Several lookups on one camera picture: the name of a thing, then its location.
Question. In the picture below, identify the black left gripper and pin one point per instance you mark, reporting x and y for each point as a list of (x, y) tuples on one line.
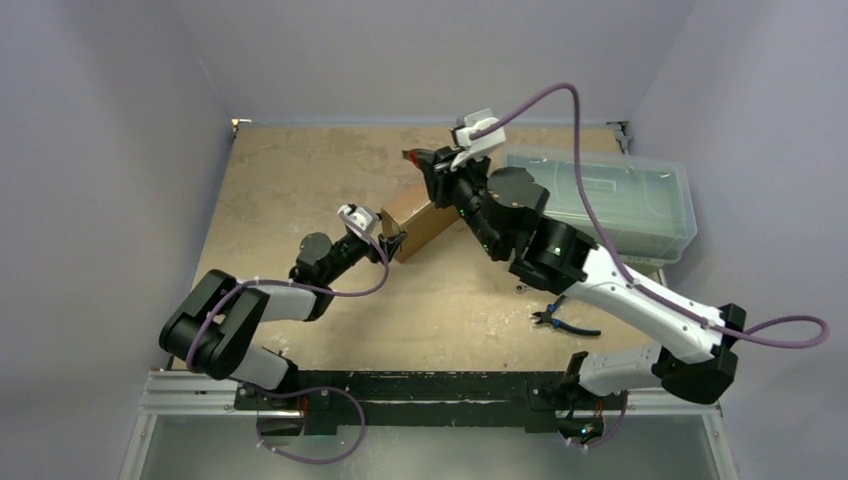
[(388, 245)]

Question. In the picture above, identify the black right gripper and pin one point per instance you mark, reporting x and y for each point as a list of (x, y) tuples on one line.
[(440, 175)]

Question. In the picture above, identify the red black utility knife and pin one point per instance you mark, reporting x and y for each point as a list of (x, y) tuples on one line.
[(418, 157)]

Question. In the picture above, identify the brown cardboard express box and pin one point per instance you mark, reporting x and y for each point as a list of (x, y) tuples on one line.
[(414, 213)]

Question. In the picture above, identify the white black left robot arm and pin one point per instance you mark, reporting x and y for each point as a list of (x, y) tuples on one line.
[(212, 330)]

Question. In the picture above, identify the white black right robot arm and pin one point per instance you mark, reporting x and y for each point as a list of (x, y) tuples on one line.
[(689, 354)]

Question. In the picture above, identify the clear plastic storage bin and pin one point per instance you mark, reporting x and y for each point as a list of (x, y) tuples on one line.
[(644, 205)]

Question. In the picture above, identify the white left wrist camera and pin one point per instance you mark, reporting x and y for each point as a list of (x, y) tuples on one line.
[(363, 218)]

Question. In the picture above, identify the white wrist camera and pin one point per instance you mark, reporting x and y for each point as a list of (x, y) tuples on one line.
[(477, 135), (363, 218)]

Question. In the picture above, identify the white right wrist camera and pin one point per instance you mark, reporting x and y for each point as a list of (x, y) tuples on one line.
[(477, 135)]

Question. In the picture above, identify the blue handled pliers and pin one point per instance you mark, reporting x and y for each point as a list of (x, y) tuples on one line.
[(547, 316)]

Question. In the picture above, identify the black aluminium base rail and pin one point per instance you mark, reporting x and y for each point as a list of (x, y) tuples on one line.
[(332, 399)]

